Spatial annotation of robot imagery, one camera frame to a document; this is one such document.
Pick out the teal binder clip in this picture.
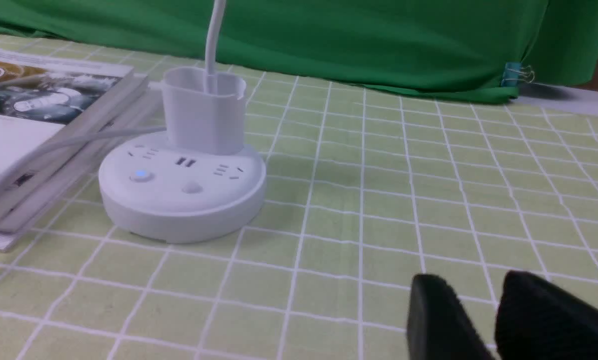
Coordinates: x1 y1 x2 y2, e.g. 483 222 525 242
500 62 536 88

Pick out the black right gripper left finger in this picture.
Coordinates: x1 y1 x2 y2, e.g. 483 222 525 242
407 273 494 360

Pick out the bottom white book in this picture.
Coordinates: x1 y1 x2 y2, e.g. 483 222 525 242
0 88 163 253

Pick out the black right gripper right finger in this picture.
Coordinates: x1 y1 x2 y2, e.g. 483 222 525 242
494 270 598 360

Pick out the light green checkered tablecloth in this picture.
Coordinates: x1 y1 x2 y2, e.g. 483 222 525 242
0 32 598 360

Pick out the white desk lamp with base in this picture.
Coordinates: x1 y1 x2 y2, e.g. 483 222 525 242
98 0 266 244

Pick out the green backdrop cloth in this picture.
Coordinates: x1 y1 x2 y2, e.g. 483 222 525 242
0 0 598 104

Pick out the white lamp power cable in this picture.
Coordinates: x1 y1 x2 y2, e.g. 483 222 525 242
0 126 168 211

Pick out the top book with dark cover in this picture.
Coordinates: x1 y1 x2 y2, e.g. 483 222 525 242
0 44 150 227

